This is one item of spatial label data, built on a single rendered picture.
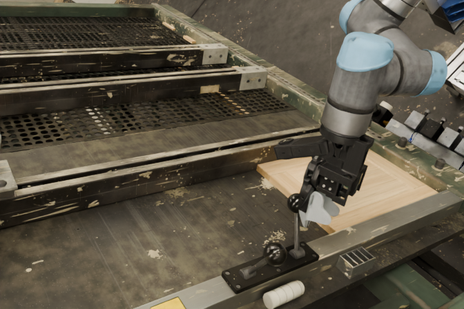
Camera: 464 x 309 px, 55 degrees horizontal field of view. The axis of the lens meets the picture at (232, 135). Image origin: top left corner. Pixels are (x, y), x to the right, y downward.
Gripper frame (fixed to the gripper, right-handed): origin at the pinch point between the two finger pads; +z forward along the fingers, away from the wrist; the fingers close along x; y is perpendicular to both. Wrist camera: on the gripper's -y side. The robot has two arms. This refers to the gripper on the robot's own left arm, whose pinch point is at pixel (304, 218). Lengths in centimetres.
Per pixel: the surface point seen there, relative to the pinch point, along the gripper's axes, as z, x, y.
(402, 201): 10.9, 41.7, 10.2
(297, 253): 7.0, -1.3, 1.0
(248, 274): 7.2, -12.4, -2.8
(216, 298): 8.9, -19.1, -4.4
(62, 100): 9, 8, -84
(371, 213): 11.0, 29.7, 6.1
